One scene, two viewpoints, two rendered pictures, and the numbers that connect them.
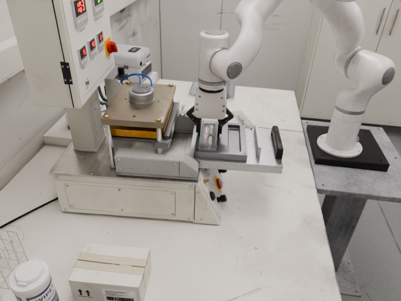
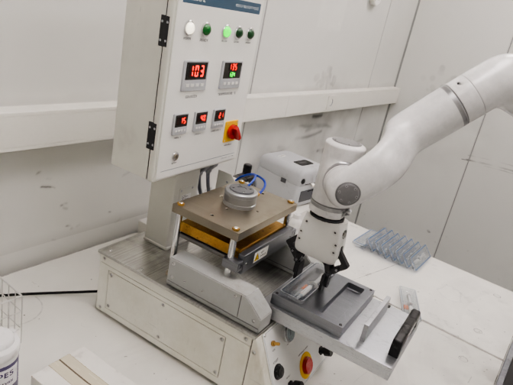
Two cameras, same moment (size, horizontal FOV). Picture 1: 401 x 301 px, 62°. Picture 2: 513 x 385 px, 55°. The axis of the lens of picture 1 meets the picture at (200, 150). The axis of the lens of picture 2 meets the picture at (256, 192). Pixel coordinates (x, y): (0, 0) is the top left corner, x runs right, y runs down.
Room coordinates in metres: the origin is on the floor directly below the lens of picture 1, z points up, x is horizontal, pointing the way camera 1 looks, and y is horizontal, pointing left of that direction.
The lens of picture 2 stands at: (-0.02, -0.30, 1.56)
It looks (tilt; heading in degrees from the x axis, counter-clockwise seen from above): 21 degrees down; 25
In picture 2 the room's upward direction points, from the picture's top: 12 degrees clockwise
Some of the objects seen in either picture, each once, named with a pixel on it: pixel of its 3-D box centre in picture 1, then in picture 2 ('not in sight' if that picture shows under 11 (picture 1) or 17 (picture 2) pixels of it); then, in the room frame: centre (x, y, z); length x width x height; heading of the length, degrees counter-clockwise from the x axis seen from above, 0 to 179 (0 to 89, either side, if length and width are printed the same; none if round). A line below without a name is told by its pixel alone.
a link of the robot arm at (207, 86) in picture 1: (212, 82); (330, 207); (0.95, -0.03, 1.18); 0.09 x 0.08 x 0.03; 87
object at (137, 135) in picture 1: (143, 111); (237, 219); (0.97, 0.19, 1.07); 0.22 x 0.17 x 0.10; 177
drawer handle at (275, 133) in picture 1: (277, 141); (405, 331); (0.94, -0.25, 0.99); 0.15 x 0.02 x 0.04; 177
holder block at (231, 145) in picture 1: (221, 139); (324, 296); (0.94, -0.07, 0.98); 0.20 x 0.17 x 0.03; 177
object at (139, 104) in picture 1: (134, 104); (230, 206); (0.98, 0.22, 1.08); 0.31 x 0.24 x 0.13; 177
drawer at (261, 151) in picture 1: (234, 143); (342, 309); (0.94, -0.12, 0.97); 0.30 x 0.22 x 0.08; 87
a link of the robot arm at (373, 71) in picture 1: (364, 83); not in sight; (1.23, -0.62, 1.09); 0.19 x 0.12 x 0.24; 28
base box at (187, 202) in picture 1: (150, 166); (226, 299); (0.97, 0.18, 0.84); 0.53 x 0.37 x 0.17; 87
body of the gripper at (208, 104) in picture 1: (210, 100); (322, 233); (0.95, -0.03, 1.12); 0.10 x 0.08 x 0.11; 87
